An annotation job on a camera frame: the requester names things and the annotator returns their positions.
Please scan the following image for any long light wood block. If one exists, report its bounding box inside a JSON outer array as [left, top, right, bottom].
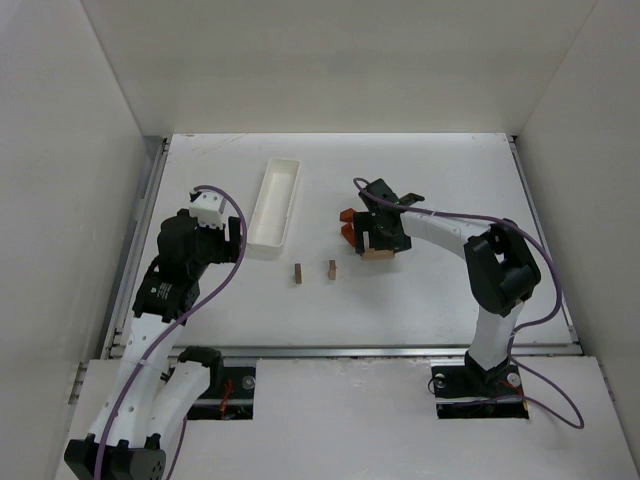
[[361, 248, 396, 261]]

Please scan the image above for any orange arch wood block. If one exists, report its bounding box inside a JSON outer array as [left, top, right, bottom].
[[341, 223, 356, 247]]

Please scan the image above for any white plastic tray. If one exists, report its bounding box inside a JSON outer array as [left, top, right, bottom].
[[248, 158, 301, 258]]

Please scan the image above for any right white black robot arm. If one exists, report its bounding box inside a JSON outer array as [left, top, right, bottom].
[[341, 178, 541, 385]]

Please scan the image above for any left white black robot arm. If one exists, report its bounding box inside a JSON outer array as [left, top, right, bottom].
[[64, 209, 246, 479]]

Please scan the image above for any orange roof wood block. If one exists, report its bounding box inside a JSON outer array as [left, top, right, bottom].
[[339, 208, 356, 223]]

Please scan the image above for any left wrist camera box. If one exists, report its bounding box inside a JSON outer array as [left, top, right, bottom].
[[189, 189, 226, 229]]

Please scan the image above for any left aluminium rail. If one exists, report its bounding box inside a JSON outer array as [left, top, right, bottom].
[[95, 136, 171, 359]]

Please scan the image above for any front aluminium rail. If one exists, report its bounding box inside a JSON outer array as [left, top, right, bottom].
[[102, 342, 584, 360]]

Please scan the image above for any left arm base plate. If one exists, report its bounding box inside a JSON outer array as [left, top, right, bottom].
[[187, 364, 256, 421]]

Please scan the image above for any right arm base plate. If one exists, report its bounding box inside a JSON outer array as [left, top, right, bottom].
[[428, 363, 529, 420]]

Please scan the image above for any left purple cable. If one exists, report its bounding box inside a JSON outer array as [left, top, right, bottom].
[[94, 184, 249, 480]]

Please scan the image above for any purple cable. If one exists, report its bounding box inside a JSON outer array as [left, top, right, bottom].
[[94, 184, 249, 480], [352, 177, 585, 430]]

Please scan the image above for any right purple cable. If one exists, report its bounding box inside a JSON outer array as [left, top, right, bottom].
[[352, 177, 585, 430]]

